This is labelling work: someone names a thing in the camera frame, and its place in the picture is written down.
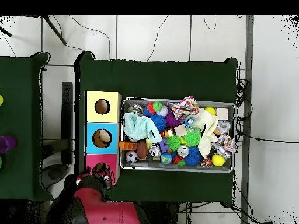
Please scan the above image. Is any brown toy football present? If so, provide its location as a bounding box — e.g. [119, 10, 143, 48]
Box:
[135, 140, 150, 161]

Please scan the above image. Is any long orange toy block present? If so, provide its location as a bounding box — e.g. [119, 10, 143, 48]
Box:
[118, 141, 138, 151]

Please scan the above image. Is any silver mesh bin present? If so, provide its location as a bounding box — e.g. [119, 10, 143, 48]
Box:
[119, 97, 237, 174]

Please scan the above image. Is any wooden box with three holes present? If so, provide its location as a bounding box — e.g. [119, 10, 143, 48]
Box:
[84, 90, 123, 186]

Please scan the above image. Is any mint green cloth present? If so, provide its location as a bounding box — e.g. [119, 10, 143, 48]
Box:
[123, 111, 163, 144]

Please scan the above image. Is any black and white soccer ball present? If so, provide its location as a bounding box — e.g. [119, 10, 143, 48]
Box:
[125, 150, 138, 163]

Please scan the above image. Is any colourful polka dot cloth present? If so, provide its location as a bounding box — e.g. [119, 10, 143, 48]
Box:
[168, 96, 200, 120]

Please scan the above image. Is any blue globe ball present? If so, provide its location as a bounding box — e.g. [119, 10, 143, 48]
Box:
[160, 152, 173, 166]

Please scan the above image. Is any dark green tablecloth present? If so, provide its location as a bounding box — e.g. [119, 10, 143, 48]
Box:
[0, 51, 54, 201]
[74, 51, 239, 208]

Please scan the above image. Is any blue spiky rubber ball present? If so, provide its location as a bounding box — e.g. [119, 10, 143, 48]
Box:
[183, 146, 202, 167]

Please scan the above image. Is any cream yellow cloth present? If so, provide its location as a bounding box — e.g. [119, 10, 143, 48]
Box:
[191, 107, 219, 158]

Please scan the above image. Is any yellow ball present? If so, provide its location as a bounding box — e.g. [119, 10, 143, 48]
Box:
[204, 106, 217, 117]
[211, 153, 226, 167]

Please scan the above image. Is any grey round stand base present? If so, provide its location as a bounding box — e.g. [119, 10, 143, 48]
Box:
[41, 164, 69, 190]

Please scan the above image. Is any purple plastic cup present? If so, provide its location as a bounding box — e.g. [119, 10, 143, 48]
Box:
[4, 136, 18, 151]
[0, 136, 9, 154]

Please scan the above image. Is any black cable bundle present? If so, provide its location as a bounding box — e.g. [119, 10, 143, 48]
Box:
[235, 79, 253, 122]

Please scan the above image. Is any thin black floor cable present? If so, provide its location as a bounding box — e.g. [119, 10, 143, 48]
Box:
[235, 130, 299, 144]

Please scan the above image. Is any grey floor cable cover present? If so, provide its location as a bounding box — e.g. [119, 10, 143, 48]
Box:
[240, 15, 255, 224]

